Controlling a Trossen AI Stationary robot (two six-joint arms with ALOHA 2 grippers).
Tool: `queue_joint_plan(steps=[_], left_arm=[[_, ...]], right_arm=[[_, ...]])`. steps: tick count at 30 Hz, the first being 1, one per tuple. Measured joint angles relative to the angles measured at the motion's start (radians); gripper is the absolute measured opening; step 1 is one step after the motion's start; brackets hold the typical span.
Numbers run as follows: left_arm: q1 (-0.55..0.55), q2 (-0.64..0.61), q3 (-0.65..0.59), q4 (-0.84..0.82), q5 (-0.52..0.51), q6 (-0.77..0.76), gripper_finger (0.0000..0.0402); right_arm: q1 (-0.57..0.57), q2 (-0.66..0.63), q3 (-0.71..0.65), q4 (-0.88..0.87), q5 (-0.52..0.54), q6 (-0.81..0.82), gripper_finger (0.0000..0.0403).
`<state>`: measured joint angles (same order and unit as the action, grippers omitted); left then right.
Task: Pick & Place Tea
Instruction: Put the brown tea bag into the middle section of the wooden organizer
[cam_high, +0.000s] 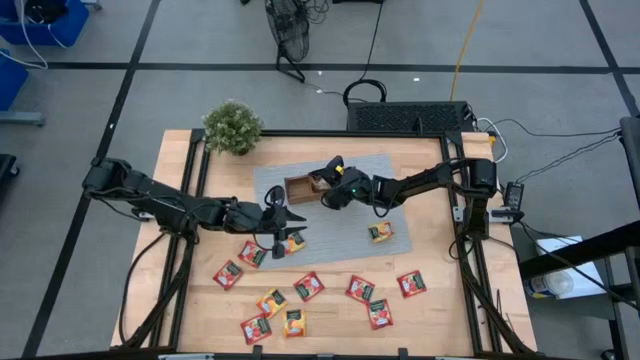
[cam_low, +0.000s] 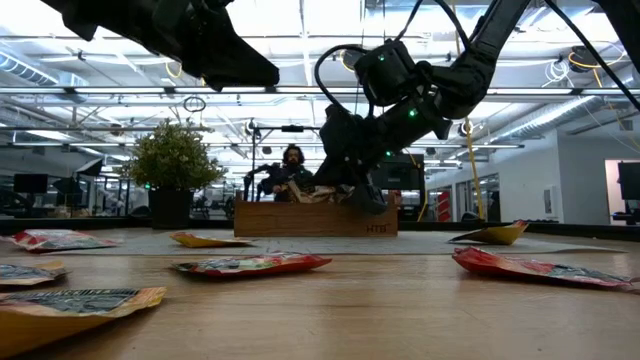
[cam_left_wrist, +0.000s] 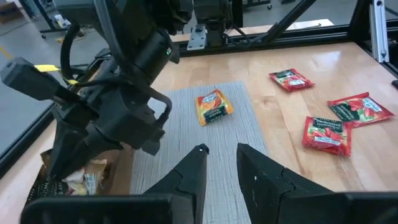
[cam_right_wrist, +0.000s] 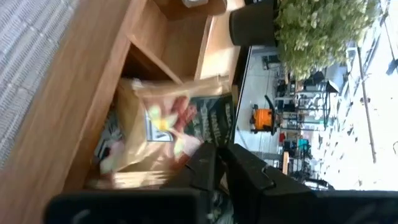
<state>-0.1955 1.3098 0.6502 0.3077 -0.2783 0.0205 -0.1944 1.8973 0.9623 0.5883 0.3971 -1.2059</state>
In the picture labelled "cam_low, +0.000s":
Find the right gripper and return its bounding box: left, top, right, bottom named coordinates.
left=312, top=144, right=396, bottom=216

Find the orange tea bag sachet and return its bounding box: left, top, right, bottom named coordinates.
left=448, top=219, right=530, bottom=246
left=0, top=260, right=72, bottom=288
left=0, top=286, right=168, bottom=360
left=169, top=231, right=254, bottom=249

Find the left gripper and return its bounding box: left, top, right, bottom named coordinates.
left=149, top=0, right=280, bottom=93

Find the hanging black cable ring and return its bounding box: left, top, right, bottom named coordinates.
left=182, top=95, right=208, bottom=114

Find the black monitor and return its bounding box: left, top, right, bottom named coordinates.
left=384, top=152, right=426, bottom=192
left=617, top=160, right=640, bottom=201
left=13, top=173, right=50, bottom=195

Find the wooden compartment tray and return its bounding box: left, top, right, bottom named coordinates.
left=233, top=192, right=400, bottom=238

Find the red object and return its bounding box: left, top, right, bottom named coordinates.
left=437, top=189, right=451, bottom=223

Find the person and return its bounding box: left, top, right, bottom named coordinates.
left=259, top=143, right=321, bottom=202

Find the yellow cable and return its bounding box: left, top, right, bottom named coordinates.
left=462, top=117, right=486, bottom=221

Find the red strawberry tea bag sachet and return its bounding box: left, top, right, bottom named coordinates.
left=0, top=228, right=121, bottom=254
left=451, top=245, right=640, bottom=294
left=171, top=252, right=334, bottom=279

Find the black ceiling cable reel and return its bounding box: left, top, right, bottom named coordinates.
left=568, top=44, right=599, bottom=74

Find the black metal frame stand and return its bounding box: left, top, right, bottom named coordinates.
left=249, top=124, right=324, bottom=201

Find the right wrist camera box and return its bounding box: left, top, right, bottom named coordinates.
left=318, top=103, right=364, bottom=149

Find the green potted artificial plant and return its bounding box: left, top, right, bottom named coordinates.
left=119, top=119, right=226, bottom=230

